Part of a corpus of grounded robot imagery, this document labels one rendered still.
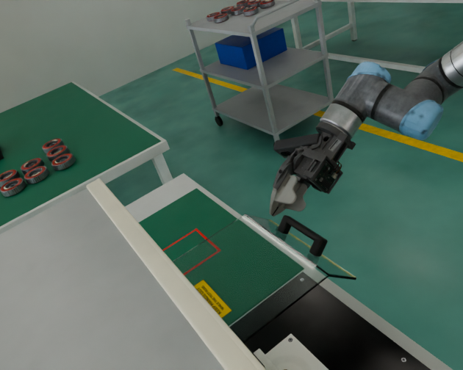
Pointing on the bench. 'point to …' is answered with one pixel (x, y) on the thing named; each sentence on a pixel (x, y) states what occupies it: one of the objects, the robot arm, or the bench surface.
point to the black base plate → (334, 335)
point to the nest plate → (293, 356)
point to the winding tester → (97, 297)
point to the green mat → (186, 222)
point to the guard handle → (304, 234)
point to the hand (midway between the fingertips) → (272, 208)
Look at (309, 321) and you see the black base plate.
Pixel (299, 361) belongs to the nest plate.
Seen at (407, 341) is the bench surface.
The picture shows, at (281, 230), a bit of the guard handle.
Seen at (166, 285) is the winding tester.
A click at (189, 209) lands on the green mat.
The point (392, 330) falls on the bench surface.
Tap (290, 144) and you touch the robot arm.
